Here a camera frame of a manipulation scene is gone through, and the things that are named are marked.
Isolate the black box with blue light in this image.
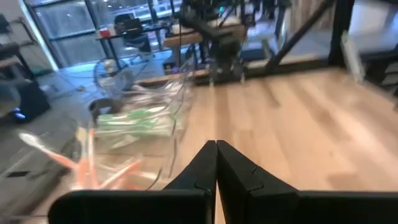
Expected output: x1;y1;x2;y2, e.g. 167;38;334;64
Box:
14;79;51;123

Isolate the black side table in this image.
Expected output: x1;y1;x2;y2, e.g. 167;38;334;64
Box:
0;43;35;82

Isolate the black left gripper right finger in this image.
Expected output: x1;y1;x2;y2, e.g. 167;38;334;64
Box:
216;139;398;224

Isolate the wooden background table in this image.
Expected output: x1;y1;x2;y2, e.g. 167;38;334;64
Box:
163;23;248;49

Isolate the purple toothbrush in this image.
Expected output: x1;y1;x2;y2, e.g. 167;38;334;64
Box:
133;83;187;103

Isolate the green toothbrush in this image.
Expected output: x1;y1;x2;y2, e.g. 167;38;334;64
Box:
99;107;169;121
96;119;175;138

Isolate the black office chair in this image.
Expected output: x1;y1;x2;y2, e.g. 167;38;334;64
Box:
114;14;153;54

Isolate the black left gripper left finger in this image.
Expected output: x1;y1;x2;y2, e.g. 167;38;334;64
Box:
48;139;218;224

